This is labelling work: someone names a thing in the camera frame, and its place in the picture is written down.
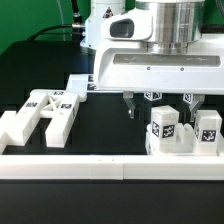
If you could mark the white base tag plate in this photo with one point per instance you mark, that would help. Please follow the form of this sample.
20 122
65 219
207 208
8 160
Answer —
80 84

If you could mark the white U-shaped fence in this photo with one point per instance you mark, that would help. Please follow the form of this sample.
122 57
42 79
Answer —
95 167

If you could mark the white chair side bar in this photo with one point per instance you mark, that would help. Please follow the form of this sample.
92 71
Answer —
5 121

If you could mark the white tagged cube far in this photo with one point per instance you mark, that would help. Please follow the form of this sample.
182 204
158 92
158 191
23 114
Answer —
188 98

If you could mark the white tagged cube near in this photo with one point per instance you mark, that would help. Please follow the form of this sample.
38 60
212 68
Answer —
153 96

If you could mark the white chair seat part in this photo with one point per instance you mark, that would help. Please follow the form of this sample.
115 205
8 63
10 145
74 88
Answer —
181 144

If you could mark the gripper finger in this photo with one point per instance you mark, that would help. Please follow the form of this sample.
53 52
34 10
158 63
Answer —
196 100
129 100

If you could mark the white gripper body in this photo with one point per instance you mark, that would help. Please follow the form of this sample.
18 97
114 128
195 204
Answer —
159 50

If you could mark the white chair back part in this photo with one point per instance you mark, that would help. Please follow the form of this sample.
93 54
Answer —
59 106

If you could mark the white tagged cube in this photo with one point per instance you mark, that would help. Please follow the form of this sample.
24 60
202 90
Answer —
153 96
188 98

